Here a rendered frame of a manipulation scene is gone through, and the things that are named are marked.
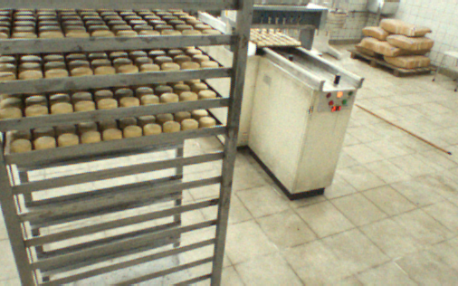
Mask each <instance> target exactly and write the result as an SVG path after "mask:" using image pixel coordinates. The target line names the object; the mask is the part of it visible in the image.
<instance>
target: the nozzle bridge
mask: <svg viewBox="0 0 458 286"><path fill-rule="evenodd" d="M265 10H267V15H266V11H265ZM273 10H274V12H275V13H274V18H273ZM280 10H281V11H280ZM288 10H289V17H288ZM295 10H296V12H297V14H296V12H295ZM302 11H303V12H304V16H303V18H302V15H303V12H302ZM327 12H328V9H327V8H323V7H321V6H318V5H313V4H309V5H308V6H291V5H253V18H252V25H251V29H302V33H301V42H300V43H301V44H304V45H305V47H304V48H305V49H307V50H311V48H312V45H313V40H314V35H315V31H316V29H317V30H319V31H324V29H325V24H326V16H327ZM262 14H263V20H264V18H265V15H266V18H265V20H264V21H263V23H262V24H260V21H261V17H262ZM270 14H271V15H272V16H271V18H273V20H272V21H271V24H268V18H269V15H270ZM277 14H278V15H279V20H280V19H281V20H280V21H279V22H278V24H275V21H276V17H277ZM284 15H285V20H286V19H287V17H288V20H287V21H286V22H285V24H282V18H283V16H284ZM291 15H293V17H292V20H294V18H295V15H296V18H295V20H294V21H293V22H292V25H290V24H289V23H290V18H291ZM298 15H300V20H301V18H302V20H301V21H300V24H299V25H296V23H297V18H298ZM236 16H237V10H222V15H221V20H222V21H224V22H225V23H226V29H225V33H226V34H235V25H236ZM280 16H281V17H280ZM224 48H226V50H228V51H229V52H233V51H234V46H233V45H225V46H224Z"/></svg>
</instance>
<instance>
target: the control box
mask: <svg viewBox="0 0 458 286"><path fill-rule="evenodd" d="M350 91H352V95H351V96H348V93H349V92H350ZM355 91H356V89H355V88H353V87H351V88H339V89H327V90H323V91H321V92H320V96H319V101H318V105H317V109H316V111H317V112H328V111H337V110H338V109H339V110H350V107H351V104H352V101H353V98H354V95H355ZM340 92H342V96H340V97H339V96H338V94H339V93H340ZM329 93H331V96H330V97H327V94H329ZM331 100H333V101H334V104H333V105H331V106H330V105H329V102H330V101H331ZM343 100H347V102H346V103H345V104H343ZM335 106H336V108H335ZM339 106H340V108H338V107H339ZM333 107H334V109H335V110H334V109H333Z"/></svg>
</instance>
